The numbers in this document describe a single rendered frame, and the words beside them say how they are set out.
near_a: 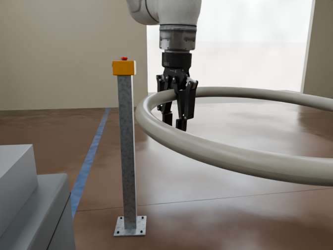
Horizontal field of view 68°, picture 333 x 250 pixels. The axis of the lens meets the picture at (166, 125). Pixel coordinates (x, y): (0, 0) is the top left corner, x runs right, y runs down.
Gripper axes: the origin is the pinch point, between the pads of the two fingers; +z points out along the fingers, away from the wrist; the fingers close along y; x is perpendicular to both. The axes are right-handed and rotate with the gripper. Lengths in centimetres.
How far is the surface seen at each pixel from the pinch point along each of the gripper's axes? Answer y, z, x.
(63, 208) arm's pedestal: -3.9, 13.7, -29.6
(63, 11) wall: -561, -79, 182
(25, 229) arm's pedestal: 6.5, 7.0, -38.8
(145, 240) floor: -52, 94, 30
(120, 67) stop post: -74, -9, 29
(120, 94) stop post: -75, 7, 29
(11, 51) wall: -618, 9, 77
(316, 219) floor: 12, 92, 132
